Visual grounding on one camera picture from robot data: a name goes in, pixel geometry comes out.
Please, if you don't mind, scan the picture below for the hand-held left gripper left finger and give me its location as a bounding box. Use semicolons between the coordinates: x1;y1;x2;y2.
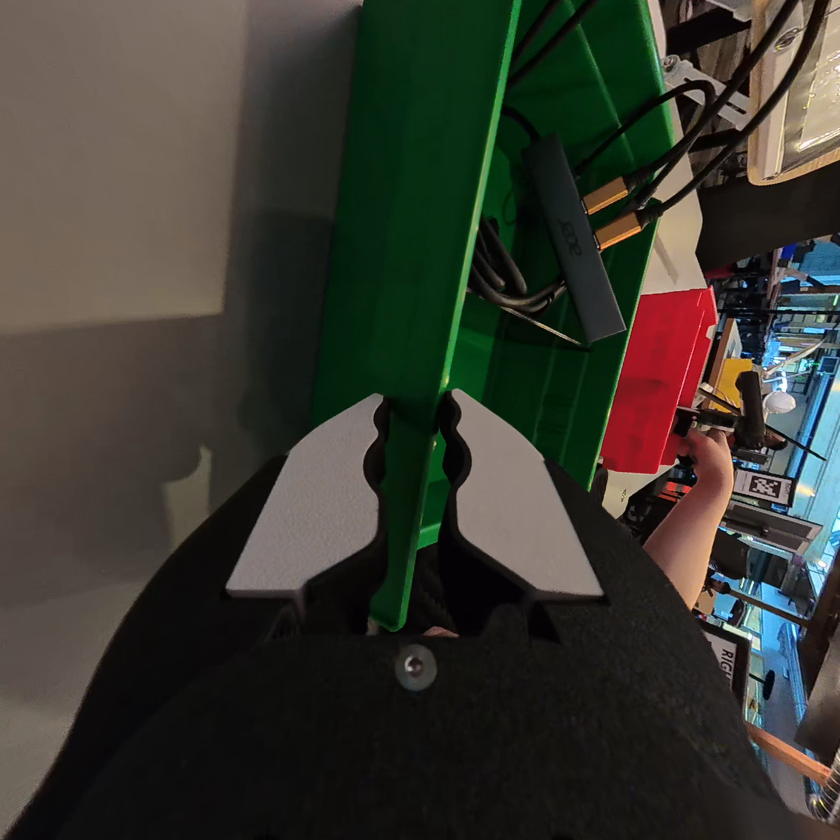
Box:
225;392;391;603

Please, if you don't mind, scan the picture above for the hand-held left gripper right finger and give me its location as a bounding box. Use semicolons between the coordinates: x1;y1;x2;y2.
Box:
437;387;606;602

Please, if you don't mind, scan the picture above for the red plastic bin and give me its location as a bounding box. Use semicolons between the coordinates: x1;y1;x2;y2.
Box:
600;287;721;475

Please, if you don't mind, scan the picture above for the black braided cable gold plug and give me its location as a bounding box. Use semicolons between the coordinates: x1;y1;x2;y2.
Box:
576;0;811;216
594;0;834;252

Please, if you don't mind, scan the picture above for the grey usb hub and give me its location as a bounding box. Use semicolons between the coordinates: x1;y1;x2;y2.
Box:
520;133;629;345

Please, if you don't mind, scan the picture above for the black usb hub cable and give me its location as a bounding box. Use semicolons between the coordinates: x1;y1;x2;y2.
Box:
467;105;569;312

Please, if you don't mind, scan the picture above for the green plastic bin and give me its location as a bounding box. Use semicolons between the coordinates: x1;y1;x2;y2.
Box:
310;0;678;632

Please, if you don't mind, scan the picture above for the person's right forearm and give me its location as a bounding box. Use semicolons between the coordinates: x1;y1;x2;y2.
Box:
642;486;736;613

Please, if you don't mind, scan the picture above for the person's right hand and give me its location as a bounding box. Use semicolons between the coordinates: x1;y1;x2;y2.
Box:
676;430;736;501

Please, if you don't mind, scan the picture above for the wooden framed sign board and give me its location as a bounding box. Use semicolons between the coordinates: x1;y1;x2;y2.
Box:
747;0;840;186

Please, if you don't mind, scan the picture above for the white sign black frame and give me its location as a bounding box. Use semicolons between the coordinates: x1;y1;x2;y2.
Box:
701;620;753;726

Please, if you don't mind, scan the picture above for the silver metal bracket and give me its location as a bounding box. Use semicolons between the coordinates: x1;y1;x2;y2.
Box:
663;56;750;126

